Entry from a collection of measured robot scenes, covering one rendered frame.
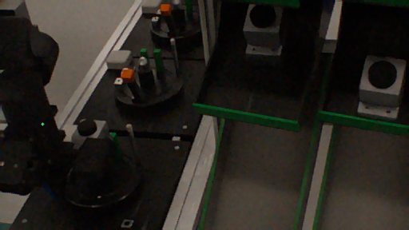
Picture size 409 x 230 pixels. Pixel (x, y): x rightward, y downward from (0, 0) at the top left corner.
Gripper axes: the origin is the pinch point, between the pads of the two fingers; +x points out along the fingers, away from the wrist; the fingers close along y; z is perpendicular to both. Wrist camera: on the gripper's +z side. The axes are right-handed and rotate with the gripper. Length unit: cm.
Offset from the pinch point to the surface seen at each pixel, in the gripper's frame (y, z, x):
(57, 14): -47, -88, 23
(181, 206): 13.9, -9.8, 13.6
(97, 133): 1.8, -11.5, 1.0
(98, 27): -30, -81, 23
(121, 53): -9.2, -48.0, 10.4
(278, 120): 30.6, -2.4, -11.2
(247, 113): 26.8, -3.2, -11.3
